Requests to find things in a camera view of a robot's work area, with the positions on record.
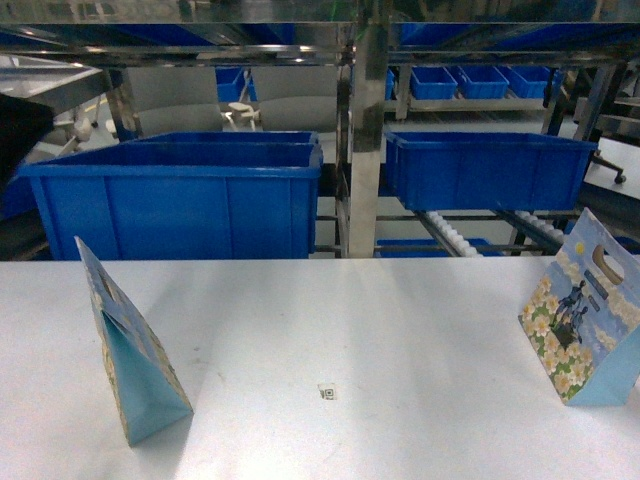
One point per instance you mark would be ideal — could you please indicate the large blue bin behind table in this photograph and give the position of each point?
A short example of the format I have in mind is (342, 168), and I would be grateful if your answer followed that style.
(181, 201)

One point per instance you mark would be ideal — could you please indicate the flower gift bag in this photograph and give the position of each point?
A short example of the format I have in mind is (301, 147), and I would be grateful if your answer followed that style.
(147, 392)
(582, 319)

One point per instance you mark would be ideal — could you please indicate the small QR code sticker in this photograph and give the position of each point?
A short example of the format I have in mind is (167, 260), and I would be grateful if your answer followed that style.
(328, 391)

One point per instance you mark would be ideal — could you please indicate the steel rack post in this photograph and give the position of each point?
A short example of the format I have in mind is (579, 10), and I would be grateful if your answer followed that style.
(367, 108)

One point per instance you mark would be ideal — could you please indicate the blue bin on rollers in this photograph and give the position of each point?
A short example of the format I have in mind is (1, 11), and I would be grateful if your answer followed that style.
(433, 171)

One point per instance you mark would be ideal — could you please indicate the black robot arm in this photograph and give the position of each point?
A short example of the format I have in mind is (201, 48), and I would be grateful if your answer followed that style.
(23, 125)

